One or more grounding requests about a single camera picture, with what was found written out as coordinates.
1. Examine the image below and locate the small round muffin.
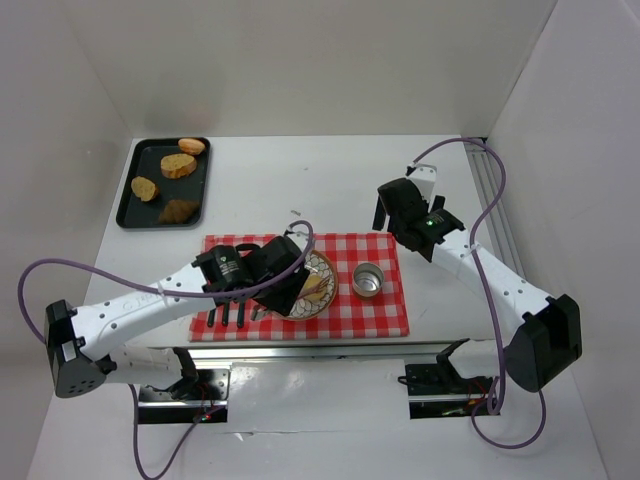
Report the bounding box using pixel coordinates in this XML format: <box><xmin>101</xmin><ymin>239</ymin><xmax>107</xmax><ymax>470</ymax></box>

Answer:
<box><xmin>299</xmin><ymin>275</ymin><xmax>328</xmax><ymax>302</ymax></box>

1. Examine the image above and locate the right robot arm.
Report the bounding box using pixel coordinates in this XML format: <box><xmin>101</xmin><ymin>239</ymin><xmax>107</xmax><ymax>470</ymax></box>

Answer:
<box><xmin>373</xmin><ymin>165</ymin><xmax>582</xmax><ymax>393</ymax></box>

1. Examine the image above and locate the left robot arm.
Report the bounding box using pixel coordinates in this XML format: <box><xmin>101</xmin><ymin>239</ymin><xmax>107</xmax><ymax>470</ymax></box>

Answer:
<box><xmin>45</xmin><ymin>236</ymin><xmax>310</xmax><ymax>399</ymax></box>

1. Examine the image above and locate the large sliced bread loaf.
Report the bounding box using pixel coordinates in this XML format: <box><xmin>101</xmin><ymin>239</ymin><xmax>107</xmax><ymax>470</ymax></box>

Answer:
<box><xmin>160</xmin><ymin>153</ymin><xmax>197</xmax><ymax>179</ymax></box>

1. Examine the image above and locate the small bread slice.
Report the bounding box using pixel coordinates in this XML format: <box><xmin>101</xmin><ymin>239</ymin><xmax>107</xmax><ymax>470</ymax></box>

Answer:
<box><xmin>130</xmin><ymin>176</ymin><xmax>160</xmax><ymax>202</ymax></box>

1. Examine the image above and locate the floral patterned plate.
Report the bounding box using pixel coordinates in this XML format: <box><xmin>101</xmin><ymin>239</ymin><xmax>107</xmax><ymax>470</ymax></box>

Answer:
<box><xmin>285</xmin><ymin>250</ymin><xmax>338</xmax><ymax>321</ymax></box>

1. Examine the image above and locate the red white checkered cloth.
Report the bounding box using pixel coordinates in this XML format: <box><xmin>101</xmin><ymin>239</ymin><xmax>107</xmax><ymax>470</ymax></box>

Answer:
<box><xmin>189</xmin><ymin>232</ymin><xmax>409</xmax><ymax>342</ymax></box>

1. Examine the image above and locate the metal cup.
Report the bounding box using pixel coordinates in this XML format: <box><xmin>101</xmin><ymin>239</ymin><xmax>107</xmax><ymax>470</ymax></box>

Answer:
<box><xmin>351</xmin><ymin>262</ymin><xmax>385</xmax><ymax>299</ymax></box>

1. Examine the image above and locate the brown croissant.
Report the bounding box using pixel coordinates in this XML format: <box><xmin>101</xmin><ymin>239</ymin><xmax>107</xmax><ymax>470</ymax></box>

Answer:
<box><xmin>158</xmin><ymin>199</ymin><xmax>200</xmax><ymax>224</ymax></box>

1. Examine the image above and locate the black baking tray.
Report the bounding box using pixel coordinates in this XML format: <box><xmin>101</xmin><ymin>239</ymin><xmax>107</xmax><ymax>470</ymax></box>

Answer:
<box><xmin>116</xmin><ymin>137</ymin><xmax>212</xmax><ymax>230</ymax></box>

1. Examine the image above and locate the round orange bun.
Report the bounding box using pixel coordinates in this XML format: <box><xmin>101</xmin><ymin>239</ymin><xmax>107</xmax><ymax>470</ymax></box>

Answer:
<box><xmin>178</xmin><ymin>138</ymin><xmax>206</xmax><ymax>156</ymax></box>

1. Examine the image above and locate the gold spoon black handle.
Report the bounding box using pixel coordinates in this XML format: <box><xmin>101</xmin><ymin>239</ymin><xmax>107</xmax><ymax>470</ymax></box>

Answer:
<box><xmin>236</xmin><ymin>302</ymin><xmax>246</xmax><ymax>329</ymax></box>

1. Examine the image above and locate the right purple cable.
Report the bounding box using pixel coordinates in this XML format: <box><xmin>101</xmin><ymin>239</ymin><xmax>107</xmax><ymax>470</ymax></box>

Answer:
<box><xmin>409</xmin><ymin>137</ymin><xmax>546</xmax><ymax>450</ymax></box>

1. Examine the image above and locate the gold fork black handle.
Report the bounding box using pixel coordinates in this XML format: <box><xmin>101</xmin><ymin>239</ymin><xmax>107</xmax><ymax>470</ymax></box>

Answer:
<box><xmin>221</xmin><ymin>303</ymin><xmax>230</xmax><ymax>328</ymax></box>

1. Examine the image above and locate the aluminium rail right side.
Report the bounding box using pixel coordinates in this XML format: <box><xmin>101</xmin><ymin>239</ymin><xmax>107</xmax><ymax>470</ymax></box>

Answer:
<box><xmin>465</xmin><ymin>144</ymin><xmax>525</xmax><ymax>277</ymax></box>

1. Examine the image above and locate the aluminium rail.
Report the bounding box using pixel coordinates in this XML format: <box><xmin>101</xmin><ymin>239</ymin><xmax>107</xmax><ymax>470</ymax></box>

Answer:
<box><xmin>149</xmin><ymin>342</ymin><xmax>511</xmax><ymax>364</ymax></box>
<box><xmin>465</xmin><ymin>144</ymin><xmax>525</xmax><ymax>277</ymax></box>

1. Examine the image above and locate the aluminium rail front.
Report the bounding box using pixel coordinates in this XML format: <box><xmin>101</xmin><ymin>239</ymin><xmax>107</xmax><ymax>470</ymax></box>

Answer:
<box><xmin>149</xmin><ymin>342</ymin><xmax>511</xmax><ymax>364</ymax></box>

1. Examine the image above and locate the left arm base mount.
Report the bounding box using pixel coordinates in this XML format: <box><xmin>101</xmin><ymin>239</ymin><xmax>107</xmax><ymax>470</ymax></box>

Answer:
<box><xmin>137</xmin><ymin>366</ymin><xmax>231</xmax><ymax>425</ymax></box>

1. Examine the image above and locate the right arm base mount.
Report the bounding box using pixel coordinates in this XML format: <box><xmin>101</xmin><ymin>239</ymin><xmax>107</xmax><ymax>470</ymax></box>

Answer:
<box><xmin>397</xmin><ymin>339</ymin><xmax>493</xmax><ymax>420</ymax></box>

